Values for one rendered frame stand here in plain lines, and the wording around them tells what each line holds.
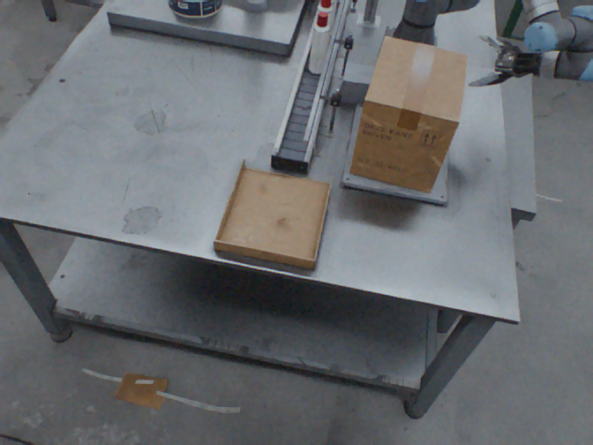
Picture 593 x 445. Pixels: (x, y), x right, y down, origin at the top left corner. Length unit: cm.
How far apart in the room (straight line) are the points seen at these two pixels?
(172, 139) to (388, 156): 65
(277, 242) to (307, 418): 87
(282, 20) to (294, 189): 78
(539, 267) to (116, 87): 195
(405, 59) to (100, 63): 103
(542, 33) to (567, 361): 141
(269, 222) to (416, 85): 52
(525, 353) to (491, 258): 96
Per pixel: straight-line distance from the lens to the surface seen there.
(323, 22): 174
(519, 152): 183
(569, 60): 169
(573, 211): 301
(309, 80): 180
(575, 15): 167
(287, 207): 147
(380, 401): 213
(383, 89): 142
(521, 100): 205
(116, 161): 162
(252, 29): 203
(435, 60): 156
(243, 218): 144
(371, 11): 220
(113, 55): 202
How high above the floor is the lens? 196
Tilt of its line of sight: 51 degrees down
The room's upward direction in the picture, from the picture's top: 7 degrees clockwise
